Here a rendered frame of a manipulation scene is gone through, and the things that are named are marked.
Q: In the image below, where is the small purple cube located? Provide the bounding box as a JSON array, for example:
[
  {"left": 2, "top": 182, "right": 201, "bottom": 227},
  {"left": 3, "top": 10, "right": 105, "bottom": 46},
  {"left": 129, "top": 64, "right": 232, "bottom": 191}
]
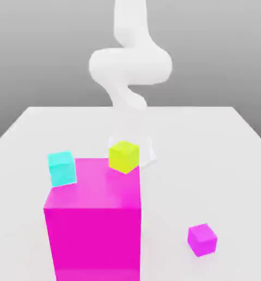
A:
[{"left": 186, "top": 223, "right": 218, "bottom": 258}]

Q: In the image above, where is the small yellow cube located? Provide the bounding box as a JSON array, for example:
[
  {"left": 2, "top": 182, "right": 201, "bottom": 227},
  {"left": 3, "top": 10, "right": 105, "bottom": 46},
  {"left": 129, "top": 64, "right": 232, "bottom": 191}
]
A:
[{"left": 108, "top": 140, "right": 140, "bottom": 175}]

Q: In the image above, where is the large magenta box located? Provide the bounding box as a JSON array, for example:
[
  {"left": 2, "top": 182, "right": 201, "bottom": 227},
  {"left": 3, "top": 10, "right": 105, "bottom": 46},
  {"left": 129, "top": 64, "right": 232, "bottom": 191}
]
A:
[{"left": 43, "top": 157, "right": 142, "bottom": 281}]

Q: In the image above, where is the small cyan cube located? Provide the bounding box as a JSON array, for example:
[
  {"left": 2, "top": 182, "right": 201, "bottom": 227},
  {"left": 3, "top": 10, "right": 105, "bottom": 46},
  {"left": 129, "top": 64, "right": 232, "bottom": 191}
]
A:
[{"left": 47, "top": 150, "right": 78, "bottom": 188}]

